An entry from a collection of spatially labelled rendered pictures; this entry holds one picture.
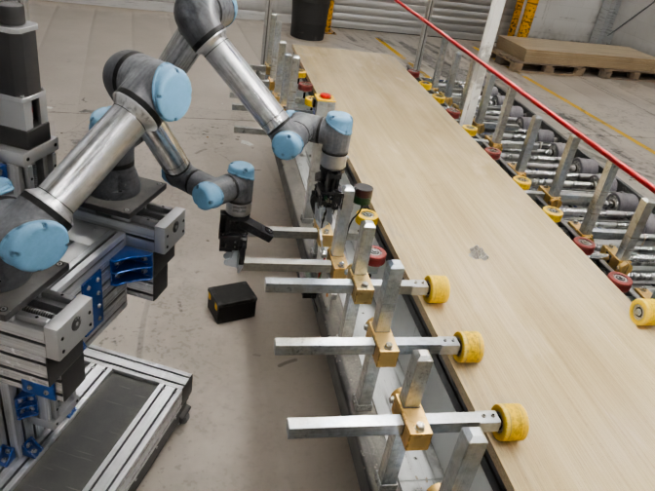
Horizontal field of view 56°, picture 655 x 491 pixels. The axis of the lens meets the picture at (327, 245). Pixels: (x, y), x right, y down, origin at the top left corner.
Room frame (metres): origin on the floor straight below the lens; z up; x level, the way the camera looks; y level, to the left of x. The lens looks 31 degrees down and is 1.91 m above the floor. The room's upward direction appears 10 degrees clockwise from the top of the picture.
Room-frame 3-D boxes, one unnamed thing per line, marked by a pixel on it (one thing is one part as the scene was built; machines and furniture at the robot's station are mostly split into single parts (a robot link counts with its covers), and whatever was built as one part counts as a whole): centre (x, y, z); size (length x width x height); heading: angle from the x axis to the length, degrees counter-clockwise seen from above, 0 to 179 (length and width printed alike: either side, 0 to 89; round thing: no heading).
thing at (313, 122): (1.62, 0.13, 1.30); 0.11 x 0.11 x 0.08; 82
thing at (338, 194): (1.62, 0.02, 1.15); 0.09 x 0.08 x 0.12; 15
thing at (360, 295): (1.45, -0.11, 0.95); 0.14 x 0.06 x 0.05; 15
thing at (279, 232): (1.90, 0.07, 0.82); 0.44 x 0.03 x 0.04; 105
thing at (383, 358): (1.21, -0.17, 0.95); 0.14 x 0.06 x 0.05; 15
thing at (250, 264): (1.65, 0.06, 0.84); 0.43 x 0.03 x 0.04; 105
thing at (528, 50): (9.53, -3.19, 0.23); 2.41 x 0.77 x 0.17; 112
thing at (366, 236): (1.47, -0.10, 0.89); 0.04 x 0.04 x 0.48; 15
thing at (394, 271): (1.23, -0.16, 0.93); 0.04 x 0.04 x 0.48; 15
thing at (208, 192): (1.51, 0.34, 1.12); 0.11 x 0.11 x 0.08; 59
